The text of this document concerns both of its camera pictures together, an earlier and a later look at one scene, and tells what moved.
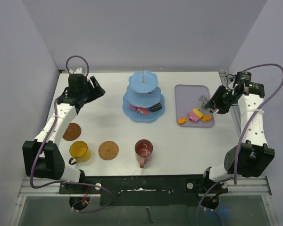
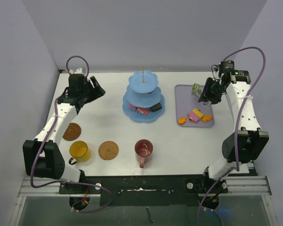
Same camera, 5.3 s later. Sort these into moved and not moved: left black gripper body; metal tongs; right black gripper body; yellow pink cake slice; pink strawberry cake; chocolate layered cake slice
Moved: right black gripper body; metal tongs
Not moved: left black gripper body; chocolate layered cake slice; yellow pink cake slice; pink strawberry cake
